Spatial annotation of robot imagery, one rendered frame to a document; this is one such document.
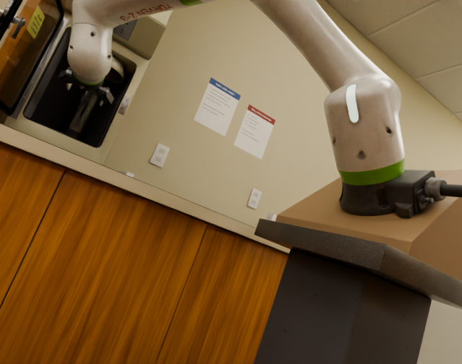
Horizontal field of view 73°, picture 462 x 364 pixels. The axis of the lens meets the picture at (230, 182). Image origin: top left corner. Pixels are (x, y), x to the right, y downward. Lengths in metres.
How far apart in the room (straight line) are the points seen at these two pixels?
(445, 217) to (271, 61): 1.66
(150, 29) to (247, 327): 1.12
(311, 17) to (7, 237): 0.91
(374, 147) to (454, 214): 0.19
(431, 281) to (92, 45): 0.89
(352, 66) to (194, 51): 1.25
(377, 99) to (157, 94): 1.32
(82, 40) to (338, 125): 0.66
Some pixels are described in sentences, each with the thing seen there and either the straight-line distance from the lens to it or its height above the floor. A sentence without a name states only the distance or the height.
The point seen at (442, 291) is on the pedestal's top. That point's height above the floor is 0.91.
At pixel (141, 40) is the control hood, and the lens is 1.31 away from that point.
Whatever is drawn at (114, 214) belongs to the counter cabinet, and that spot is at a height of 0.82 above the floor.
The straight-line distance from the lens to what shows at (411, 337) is 0.71.
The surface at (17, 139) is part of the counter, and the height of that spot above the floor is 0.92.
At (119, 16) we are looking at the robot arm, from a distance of 0.93.
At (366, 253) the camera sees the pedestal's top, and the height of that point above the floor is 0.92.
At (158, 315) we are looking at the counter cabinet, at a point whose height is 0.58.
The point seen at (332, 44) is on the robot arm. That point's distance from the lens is 0.81.
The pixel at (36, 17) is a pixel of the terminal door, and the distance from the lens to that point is 1.15.
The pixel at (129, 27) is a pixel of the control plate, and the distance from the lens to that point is 1.30.
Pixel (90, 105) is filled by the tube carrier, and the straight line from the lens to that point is 1.33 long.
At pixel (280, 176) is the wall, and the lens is 2.04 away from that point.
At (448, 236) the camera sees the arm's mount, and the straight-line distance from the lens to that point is 0.69.
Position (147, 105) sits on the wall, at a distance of 1.74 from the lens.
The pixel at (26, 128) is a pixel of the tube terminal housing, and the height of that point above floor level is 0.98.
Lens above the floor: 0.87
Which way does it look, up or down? 10 degrees up
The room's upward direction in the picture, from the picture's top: 20 degrees clockwise
